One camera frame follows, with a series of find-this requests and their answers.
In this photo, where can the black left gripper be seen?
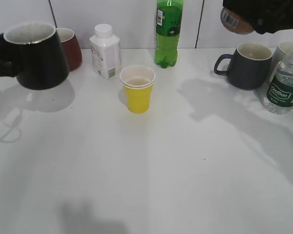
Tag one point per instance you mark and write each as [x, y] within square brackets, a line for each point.
[9, 59]

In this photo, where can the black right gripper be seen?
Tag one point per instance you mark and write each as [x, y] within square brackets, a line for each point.
[265, 16]

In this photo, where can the brown coffee drink bottle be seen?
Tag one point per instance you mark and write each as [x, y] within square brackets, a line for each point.
[235, 23]

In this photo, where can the black ceramic mug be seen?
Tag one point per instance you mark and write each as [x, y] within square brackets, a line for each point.
[39, 54]

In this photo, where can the yellow paper cup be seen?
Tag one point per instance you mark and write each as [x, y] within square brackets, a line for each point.
[138, 82]

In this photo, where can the white ceramic mug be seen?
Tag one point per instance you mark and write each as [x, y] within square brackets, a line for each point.
[282, 53]

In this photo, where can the dark grey ceramic mug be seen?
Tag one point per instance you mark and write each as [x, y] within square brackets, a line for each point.
[248, 67]

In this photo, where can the dark red ceramic mug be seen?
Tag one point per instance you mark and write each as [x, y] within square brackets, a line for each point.
[71, 47]

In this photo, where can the clear water bottle green label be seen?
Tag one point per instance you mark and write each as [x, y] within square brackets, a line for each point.
[278, 97]

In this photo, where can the green soda bottle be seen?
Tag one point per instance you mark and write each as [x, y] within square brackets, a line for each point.
[167, 31]

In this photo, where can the white milk carton bottle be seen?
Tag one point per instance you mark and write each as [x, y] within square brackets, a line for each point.
[105, 47]

